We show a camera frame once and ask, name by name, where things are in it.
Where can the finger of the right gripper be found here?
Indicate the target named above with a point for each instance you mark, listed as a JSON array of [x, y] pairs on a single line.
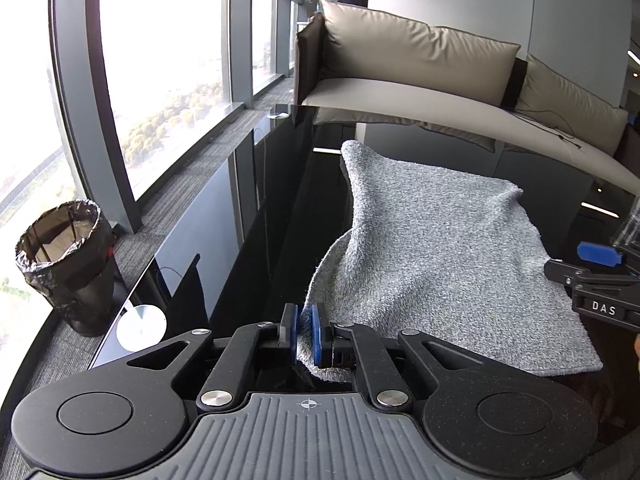
[[600, 254]]

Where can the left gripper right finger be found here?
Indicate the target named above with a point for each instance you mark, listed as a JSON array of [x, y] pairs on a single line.
[[322, 336]]

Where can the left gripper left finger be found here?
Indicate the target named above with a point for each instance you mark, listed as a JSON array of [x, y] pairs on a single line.
[[288, 329]]

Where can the grey knitted towel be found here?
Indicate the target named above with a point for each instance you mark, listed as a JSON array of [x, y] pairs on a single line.
[[453, 255]]

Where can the operator hand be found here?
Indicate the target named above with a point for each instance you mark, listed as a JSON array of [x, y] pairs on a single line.
[[637, 347]]

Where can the clear plastic cup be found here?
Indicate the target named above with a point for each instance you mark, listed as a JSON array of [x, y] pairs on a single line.
[[626, 239]]

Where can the beige right back cushion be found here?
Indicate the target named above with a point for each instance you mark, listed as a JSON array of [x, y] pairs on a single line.
[[557, 102]]

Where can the beige cushion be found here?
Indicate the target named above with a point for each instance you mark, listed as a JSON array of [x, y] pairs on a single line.
[[557, 102], [377, 45]]

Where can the black lined trash bin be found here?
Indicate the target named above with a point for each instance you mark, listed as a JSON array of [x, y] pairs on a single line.
[[67, 255]]

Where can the dark sofa with beige seat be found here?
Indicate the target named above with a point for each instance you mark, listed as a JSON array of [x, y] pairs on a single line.
[[381, 100]]

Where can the beige left back cushion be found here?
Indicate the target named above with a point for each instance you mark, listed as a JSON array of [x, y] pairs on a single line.
[[377, 45]]

